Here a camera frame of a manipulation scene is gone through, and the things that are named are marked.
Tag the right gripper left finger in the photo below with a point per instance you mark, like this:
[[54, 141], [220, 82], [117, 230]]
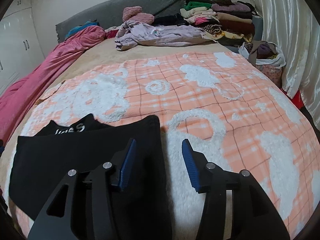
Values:
[[80, 205]]

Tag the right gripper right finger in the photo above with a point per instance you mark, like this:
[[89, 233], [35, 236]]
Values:
[[236, 206]]

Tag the black sweatshirt orange cuffs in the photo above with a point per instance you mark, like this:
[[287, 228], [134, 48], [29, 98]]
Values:
[[140, 211]]

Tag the bag of small clothes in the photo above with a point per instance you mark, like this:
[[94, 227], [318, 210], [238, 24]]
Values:
[[266, 57]]

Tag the stack of folded clothes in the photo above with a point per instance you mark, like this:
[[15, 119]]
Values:
[[231, 23]]

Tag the peach white plaid blanket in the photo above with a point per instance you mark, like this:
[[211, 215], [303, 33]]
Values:
[[226, 108]]

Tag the pink velvet duvet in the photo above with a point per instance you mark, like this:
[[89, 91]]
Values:
[[20, 96]]

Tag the beige plush bed sheet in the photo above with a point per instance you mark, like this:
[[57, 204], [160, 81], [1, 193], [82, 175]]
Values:
[[103, 53]]

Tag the white wardrobe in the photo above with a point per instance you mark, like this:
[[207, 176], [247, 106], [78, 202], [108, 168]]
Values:
[[20, 49]]

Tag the dark red garment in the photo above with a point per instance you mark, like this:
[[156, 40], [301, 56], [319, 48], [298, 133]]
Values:
[[111, 33]]

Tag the lilac crumpled garment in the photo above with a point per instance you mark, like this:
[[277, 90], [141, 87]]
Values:
[[133, 33]]

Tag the blue cloth on duvet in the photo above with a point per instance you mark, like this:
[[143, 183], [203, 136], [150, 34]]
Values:
[[78, 28]]

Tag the white satin curtain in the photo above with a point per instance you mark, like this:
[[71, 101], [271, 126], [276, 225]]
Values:
[[292, 26]]

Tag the grey padded headboard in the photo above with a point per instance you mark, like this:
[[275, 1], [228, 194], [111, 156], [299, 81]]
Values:
[[110, 13]]

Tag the pink fluffy pillow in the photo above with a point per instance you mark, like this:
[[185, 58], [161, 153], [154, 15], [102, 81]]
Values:
[[136, 14]]

